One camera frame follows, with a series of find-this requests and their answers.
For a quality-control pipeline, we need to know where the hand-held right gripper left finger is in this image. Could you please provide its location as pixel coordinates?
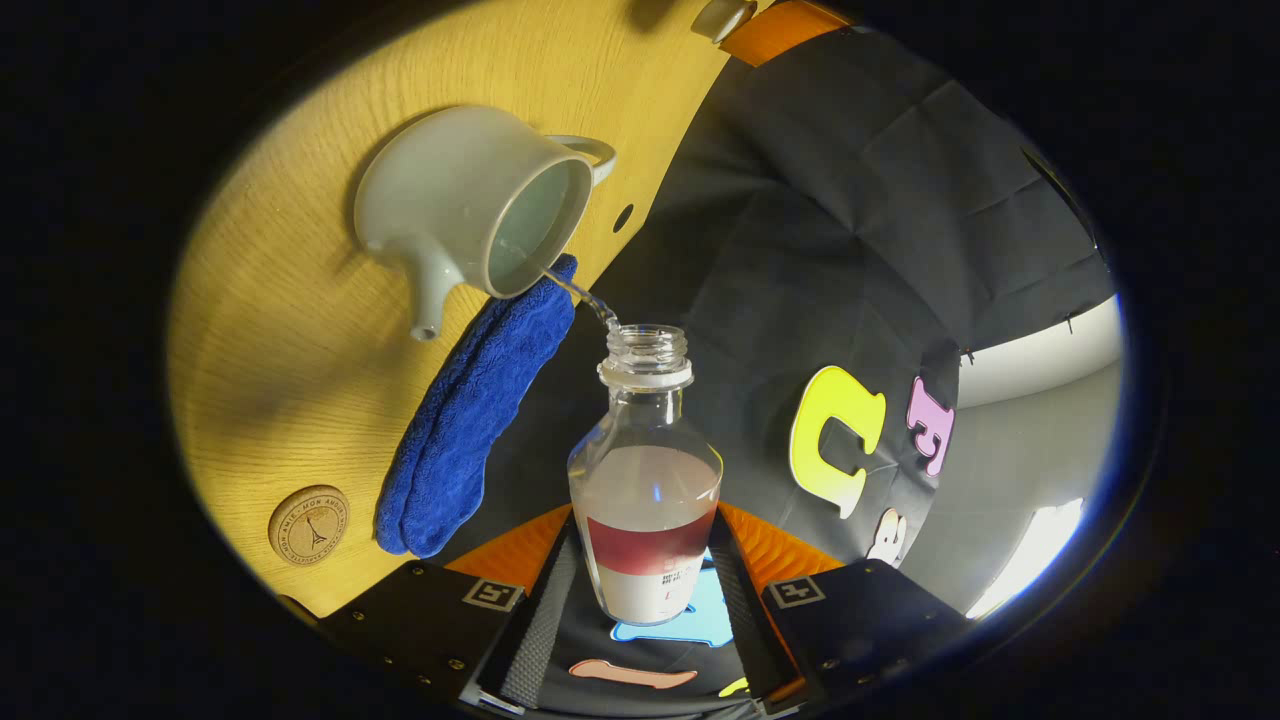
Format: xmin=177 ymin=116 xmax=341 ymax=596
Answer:
xmin=285 ymin=503 xmax=584 ymax=716

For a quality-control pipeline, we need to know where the round wooden coaster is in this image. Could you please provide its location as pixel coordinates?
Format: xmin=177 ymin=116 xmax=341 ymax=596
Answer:
xmin=267 ymin=484 xmax=352 ymax=568

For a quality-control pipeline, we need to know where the clear water bottle red label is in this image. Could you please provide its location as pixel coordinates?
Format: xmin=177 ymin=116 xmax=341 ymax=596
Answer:
xmin=566 ymin=323 xmax=725 ymax=628

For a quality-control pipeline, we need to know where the blue folded towel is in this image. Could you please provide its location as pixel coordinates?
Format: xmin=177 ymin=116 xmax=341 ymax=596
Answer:
xmin=374 ymin=252 xmax=580 ymax=560

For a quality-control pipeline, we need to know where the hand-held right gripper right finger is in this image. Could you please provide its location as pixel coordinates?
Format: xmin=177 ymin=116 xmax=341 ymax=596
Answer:
xmin=707 ymin=500 xmax=977 ymax=716

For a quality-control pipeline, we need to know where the white ceramic teacup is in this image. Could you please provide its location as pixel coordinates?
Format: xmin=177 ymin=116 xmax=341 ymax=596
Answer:
xmin=352 ymin=104 xmax=619 ymax=342

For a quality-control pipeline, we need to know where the black backdrop cloth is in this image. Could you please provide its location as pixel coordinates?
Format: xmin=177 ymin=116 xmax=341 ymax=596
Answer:
xmin=440 ymin=22 xmax=1117 ymax=720

